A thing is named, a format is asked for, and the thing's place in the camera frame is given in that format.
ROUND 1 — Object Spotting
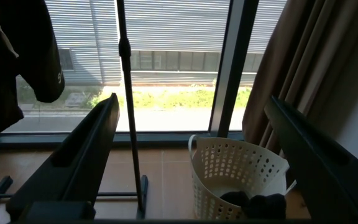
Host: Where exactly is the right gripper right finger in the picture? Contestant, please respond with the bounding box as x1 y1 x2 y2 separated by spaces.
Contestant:
264 95 358 219

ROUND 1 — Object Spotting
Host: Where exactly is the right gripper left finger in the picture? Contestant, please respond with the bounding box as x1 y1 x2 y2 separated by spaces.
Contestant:
6 92 121 219

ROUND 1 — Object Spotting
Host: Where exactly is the heap of clothes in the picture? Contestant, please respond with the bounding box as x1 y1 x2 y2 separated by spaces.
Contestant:
219 190 288 220

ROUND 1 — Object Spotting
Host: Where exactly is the black garment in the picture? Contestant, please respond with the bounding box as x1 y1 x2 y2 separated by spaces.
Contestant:
0 0 66 144

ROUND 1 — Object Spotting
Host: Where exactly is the black clothes rack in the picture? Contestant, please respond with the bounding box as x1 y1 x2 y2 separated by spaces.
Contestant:
0 0 149 220

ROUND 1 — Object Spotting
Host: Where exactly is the white laundry basket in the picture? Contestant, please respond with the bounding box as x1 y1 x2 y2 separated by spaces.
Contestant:
188 134 298 220

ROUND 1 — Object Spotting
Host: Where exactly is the brown curtain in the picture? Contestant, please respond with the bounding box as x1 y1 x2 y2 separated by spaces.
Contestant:
242 0 358 156

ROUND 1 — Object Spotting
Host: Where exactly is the window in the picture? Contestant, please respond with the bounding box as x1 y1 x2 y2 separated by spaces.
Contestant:
0 0 288 149

